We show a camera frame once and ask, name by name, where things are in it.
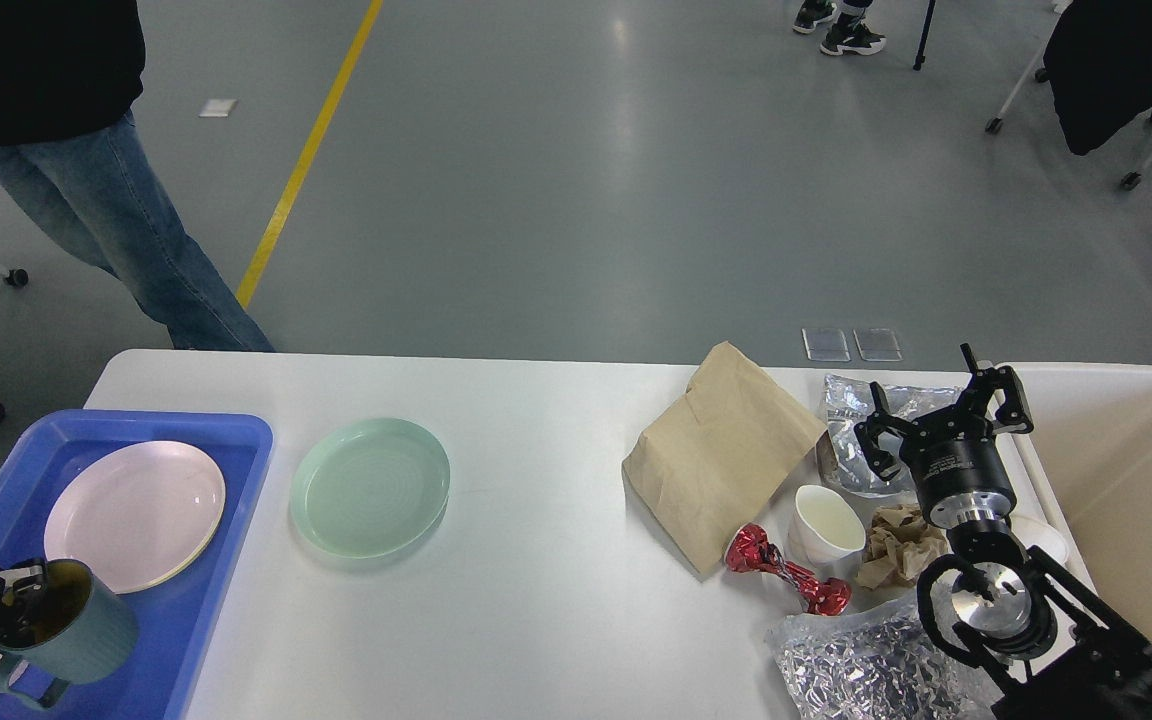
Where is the pink plate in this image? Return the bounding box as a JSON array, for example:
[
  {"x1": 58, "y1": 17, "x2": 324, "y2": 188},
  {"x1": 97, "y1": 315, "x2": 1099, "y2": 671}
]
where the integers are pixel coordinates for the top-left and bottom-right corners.
[{"x1": 44, "y1": 439, "x2": 227, "y2": 594}]

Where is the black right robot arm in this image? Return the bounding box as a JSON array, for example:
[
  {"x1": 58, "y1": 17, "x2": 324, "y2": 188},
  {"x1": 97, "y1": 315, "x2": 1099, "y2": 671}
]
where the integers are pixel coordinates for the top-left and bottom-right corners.
[{"x1": 855, "y1": 344, "x2": 1152, "y2": 719}]

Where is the blue plastic tray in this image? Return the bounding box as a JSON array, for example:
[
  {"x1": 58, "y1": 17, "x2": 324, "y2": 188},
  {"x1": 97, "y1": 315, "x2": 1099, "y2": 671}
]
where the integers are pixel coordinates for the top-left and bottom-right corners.
[{"x1": 0, "y1": 409, "x2": 274, "y2": 719}]

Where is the person in black and jeans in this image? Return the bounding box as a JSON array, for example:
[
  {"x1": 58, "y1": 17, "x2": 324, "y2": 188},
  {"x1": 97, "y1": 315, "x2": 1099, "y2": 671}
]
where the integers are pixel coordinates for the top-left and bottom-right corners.
[{"x1": 0, "y1": 1, "x2": 273, "y2": 353}]

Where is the red foil wrapper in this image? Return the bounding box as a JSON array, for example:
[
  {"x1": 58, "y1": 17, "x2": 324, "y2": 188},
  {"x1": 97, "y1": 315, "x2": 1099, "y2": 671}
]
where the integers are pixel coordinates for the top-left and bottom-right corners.
[{"x1": 723, "y1": 523, "x2": 852, "y2": 617}]

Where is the black jacket on chair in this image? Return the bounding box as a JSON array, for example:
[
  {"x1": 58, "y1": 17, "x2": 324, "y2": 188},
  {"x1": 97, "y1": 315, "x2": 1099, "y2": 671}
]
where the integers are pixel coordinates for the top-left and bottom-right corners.
[{"x1": 1026, "y1": 1, "x2": 1152, "y2": 156}]

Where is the brown paper bag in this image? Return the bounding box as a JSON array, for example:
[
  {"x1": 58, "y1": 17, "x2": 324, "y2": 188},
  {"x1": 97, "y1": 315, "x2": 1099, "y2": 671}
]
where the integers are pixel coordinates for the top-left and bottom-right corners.
[{"x1": 622, "y1": 341, "x2": 826, "y2": 578}]

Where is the light green plate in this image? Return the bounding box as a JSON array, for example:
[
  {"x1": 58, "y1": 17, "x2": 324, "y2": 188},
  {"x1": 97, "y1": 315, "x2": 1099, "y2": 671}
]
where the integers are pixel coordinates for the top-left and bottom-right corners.
[{"x1": 289, "y1": 418, "x2": 450, "y2": 561}]

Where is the crumpled silver foil bag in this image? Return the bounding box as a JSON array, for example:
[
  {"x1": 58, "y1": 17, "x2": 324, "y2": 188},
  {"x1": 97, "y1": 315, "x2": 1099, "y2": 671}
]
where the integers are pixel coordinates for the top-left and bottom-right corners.
[{"x1": 765, "y1": 593, "x2": 1002, "y2": 719}]

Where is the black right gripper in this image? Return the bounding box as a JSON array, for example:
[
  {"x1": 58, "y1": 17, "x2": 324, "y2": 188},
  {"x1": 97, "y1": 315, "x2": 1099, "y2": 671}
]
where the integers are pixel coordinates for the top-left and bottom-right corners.
[{"x1": 852, "y1": 343, "x2": 1034, "y2": 529}]

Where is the white paper cup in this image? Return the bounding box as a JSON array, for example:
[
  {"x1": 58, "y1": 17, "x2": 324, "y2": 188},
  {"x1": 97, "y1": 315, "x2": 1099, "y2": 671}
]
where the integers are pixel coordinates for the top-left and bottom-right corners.
[{"x1": 787, "y1": 486, "x2": 867, "y2": 566}]

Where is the dark teal mug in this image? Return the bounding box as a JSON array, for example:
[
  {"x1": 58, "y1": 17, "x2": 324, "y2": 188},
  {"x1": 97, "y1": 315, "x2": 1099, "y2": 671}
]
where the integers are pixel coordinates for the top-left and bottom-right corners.
[{"x1": 0, "y1": 559, "x2": 141, "y2": 710}]

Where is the white lid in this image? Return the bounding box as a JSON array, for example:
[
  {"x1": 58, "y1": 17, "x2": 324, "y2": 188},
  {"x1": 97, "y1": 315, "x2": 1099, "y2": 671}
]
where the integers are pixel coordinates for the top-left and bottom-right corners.
[{"x1": 1009, "y1": 511, "x2": 1069, "y2": 566}]

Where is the crumpled brown paper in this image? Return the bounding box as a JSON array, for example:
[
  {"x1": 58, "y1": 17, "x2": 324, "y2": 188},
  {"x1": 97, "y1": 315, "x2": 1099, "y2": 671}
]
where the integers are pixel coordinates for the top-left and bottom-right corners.
[{"x1": 855, "y1": 503, "x2": 950, "y2": 591}]

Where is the beige plastic bin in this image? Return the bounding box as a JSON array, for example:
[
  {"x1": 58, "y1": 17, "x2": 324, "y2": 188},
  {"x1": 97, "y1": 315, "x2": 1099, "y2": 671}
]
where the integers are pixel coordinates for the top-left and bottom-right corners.
[{"x1": 1015, "y1": 363, "x2": 1152, "y2": 641}]

